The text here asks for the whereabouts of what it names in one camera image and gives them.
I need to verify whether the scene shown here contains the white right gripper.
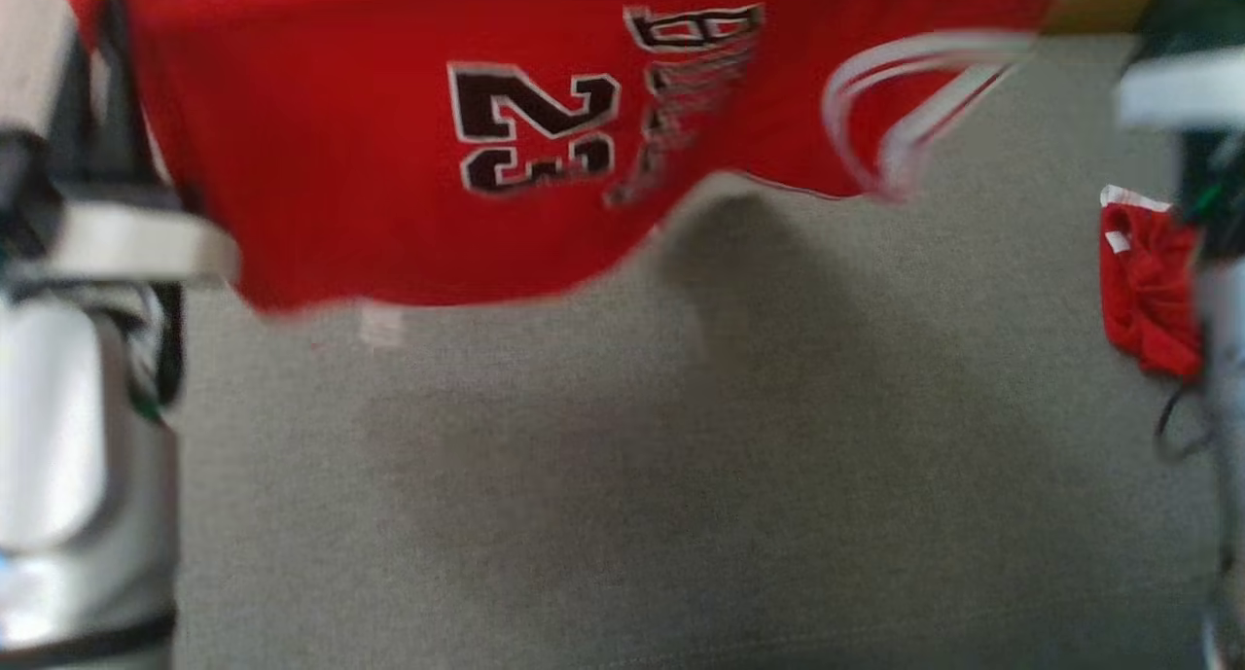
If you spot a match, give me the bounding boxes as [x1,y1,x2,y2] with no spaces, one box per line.
[1115,50,1245,128]

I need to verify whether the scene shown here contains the large grey sofa seat cushion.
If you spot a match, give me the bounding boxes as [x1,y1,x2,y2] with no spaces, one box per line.
[175,33,1227,670]

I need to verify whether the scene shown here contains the red shorts with white band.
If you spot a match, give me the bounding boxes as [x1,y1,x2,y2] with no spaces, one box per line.
[1099,184,1207,379]

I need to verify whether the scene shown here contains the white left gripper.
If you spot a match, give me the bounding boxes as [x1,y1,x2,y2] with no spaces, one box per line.
[5,201,241,287]

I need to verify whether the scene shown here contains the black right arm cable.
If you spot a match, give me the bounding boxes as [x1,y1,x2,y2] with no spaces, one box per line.
[1155,383,1215,462]

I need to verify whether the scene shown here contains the red basketball jersey number 23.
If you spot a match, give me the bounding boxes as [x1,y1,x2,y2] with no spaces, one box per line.
[63,0,1066,311]

